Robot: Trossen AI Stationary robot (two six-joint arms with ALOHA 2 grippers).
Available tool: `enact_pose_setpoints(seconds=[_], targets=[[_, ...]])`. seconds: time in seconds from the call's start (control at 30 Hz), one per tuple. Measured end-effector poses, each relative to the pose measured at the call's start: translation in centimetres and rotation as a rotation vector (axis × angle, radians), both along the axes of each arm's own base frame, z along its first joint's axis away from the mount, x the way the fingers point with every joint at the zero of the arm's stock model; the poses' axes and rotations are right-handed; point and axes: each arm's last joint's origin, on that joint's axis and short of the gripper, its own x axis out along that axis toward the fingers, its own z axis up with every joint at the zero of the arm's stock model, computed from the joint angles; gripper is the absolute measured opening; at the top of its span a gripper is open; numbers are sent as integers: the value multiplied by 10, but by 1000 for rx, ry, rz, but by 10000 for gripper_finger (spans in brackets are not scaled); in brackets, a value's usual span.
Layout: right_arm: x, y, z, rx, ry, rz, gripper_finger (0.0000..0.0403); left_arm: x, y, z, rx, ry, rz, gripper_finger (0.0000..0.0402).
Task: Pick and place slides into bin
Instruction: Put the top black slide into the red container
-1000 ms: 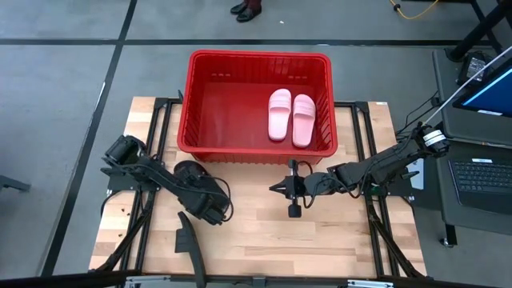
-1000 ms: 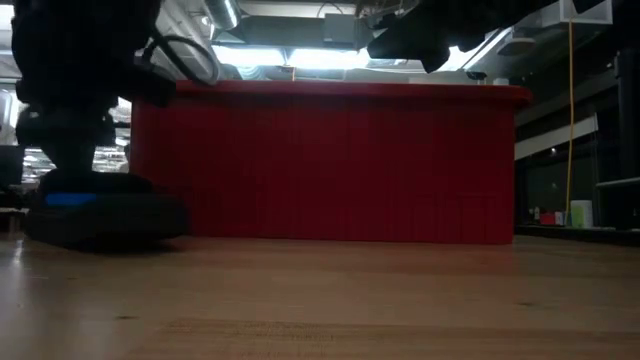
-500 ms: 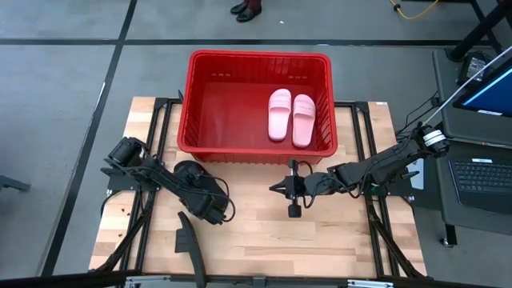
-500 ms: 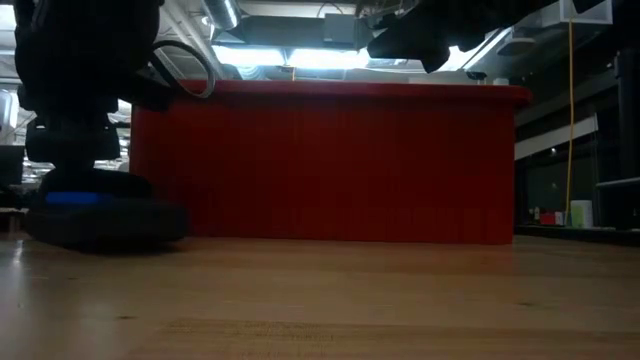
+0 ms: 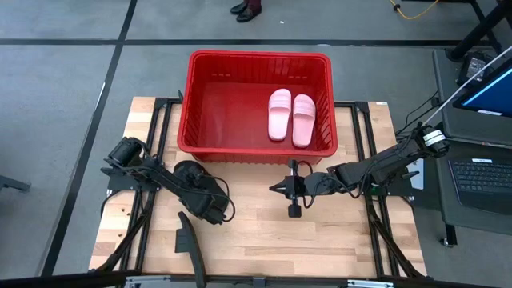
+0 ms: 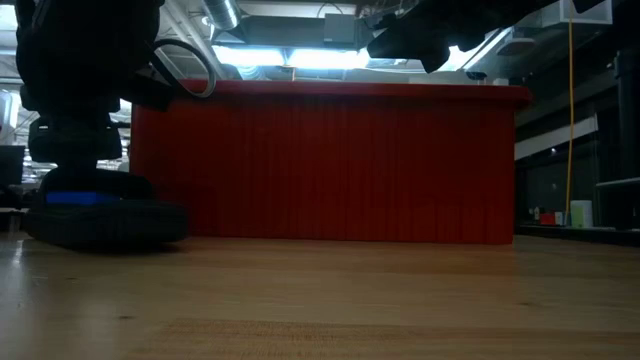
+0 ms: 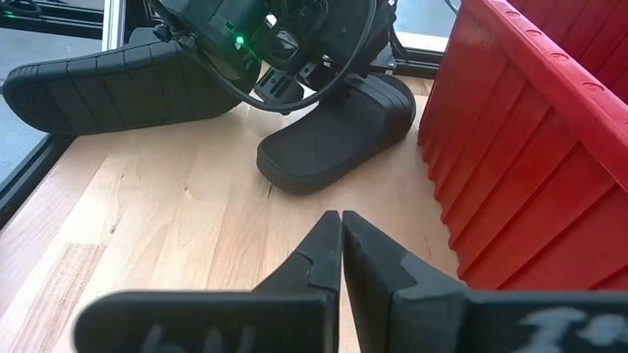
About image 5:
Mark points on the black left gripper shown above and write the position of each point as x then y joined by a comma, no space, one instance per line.
208,204

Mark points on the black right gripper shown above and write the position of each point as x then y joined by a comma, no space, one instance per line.
316,184

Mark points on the black curved bracket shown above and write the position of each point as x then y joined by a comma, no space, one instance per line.
186,242

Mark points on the black slide sandal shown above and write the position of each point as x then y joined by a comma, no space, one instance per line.
182,168

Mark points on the pink slide sandal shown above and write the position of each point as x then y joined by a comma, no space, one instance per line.
279,116
304,120

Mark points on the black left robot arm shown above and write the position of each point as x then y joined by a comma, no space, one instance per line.
152,172

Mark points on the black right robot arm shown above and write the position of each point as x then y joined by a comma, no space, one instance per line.
384,164

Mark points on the red plastic bin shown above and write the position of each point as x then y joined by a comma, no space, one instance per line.
232,120

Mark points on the black aluminium crossbar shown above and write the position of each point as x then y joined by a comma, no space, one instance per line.
60,280

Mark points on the black caster wheel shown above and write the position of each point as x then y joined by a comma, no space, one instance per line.
447,241

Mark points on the person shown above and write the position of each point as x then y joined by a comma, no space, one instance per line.
248,12

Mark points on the laptop computer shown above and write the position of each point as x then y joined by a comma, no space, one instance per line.
472,224

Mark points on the black laptop keyboard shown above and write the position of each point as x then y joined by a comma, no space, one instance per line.
480,180

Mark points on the black floor stand foot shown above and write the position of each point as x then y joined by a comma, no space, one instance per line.
12,183

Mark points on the white thin rod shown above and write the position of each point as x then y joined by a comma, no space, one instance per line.
468,82

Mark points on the black power adapter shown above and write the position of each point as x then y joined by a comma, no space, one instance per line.
474,66

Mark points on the monitor with blue screen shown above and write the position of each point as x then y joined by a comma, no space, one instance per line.
492,94

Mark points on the black stand leg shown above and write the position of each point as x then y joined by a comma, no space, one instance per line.
476,34

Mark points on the silver metal bracket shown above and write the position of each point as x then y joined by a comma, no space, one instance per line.
148,282
370,284

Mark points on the black aluminium side frame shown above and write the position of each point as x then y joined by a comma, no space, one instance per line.
164,101
368,136

